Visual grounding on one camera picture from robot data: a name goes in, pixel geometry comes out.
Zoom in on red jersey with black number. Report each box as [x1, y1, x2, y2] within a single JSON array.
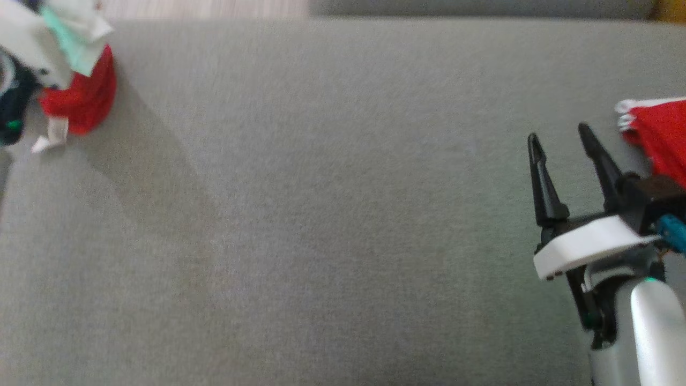
[[31, 44, 117, 154]]

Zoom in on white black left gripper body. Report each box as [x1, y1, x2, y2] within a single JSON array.
[[0, 0, 114, 148]]

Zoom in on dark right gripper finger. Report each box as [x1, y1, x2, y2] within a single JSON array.
[[527, 132, 570, 227], [578, 123, 630, 212]]

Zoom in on grey sofa cushion with seam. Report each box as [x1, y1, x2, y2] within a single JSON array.
[[308, 0, 657, 21]]

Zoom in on teal right cable connector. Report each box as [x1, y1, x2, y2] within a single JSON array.
[[657, 214, 686, 254]]

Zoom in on red shorts with small number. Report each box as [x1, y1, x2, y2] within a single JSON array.
[[615, 96, 686, 189]]

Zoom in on grey sofa seat cushion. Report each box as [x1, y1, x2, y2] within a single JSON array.
[[0, 15, 686, 386]]

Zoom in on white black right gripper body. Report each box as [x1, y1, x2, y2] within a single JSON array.
[[533, 212, 666, 348]]

